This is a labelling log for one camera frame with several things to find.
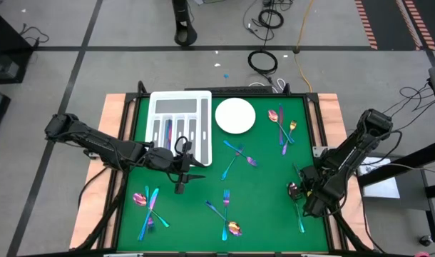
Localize black power strip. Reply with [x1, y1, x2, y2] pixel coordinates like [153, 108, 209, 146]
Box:
[184, 85, 274, 94]

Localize white cable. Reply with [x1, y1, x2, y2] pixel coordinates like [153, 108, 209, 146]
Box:
[247, 78, 287, 94]

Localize coiled black cable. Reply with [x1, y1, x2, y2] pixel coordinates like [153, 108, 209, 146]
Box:
[247, 49, 279, 76]
[257, 9, 285, 30]

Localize iridescent cutlery set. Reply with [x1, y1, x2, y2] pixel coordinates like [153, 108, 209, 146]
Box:
[220, 143, 245, 181]

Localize iridescent fork with gold head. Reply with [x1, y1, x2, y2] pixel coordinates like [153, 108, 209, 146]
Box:
[281, 120, 298, 156]

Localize wooden table board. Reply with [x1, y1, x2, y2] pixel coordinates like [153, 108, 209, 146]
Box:
[69, 93, 374, 251]

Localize yellow cable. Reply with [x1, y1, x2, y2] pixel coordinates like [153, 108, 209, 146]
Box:
[293, 0, 315, 93]

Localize black cabinet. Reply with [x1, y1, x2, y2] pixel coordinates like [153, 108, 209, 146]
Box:
[0, 7, 35, 85]

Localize black loose cables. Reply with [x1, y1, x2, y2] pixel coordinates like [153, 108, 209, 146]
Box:
[381, 81, 435, 135]

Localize green table mat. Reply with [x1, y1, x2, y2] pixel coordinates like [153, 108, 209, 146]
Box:
[116, 96, 329, 253]

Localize white round plate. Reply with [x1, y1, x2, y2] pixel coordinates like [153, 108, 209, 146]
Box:
[215, 97, 257, 135]

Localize black floor stand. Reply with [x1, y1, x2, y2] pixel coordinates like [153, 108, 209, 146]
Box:
[171, 0, 198, 46]

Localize white plastic cutlery tray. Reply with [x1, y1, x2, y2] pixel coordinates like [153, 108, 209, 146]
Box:
[145, 90, 213, 168]

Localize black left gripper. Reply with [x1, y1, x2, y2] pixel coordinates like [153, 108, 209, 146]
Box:
[144, 141, 208, 182]

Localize black metal stand frame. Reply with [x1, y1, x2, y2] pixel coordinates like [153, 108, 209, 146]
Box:
[356, 138, 435, 243]

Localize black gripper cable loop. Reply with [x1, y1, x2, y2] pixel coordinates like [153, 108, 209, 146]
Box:
[173, 134, 190, 155]

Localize black floor cable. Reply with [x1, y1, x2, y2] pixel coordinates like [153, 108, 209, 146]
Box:
[19, 23, 50, 49]

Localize white panel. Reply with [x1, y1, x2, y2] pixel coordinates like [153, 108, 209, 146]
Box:
[356, 155, 401, 200]

